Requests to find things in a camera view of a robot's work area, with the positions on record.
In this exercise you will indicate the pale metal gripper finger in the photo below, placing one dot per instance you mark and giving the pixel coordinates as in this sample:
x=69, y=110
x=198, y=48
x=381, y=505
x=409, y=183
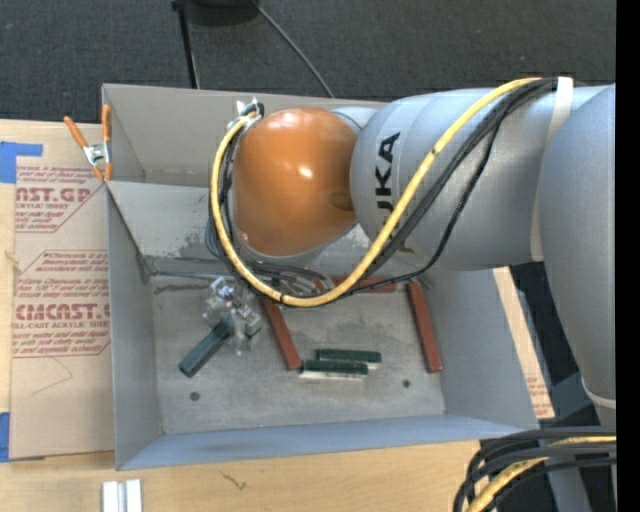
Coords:
x=213, y=311
x=242, y=341

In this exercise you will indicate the dark green block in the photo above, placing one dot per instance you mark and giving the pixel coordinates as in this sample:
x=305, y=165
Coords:
x=348, y=355
x=334, y=368
x=204, y=349

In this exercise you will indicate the red-brown flat block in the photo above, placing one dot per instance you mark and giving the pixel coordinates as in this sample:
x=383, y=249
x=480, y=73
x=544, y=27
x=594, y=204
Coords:
x=425, y=327
x=283, y=336
x=385, y=284

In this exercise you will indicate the grey metal bin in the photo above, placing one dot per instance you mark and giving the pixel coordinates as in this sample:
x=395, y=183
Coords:
x=320, y=400

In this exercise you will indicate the brown cardboard board red print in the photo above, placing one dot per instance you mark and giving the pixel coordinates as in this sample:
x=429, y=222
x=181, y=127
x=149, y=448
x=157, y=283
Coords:
x=55, y=300

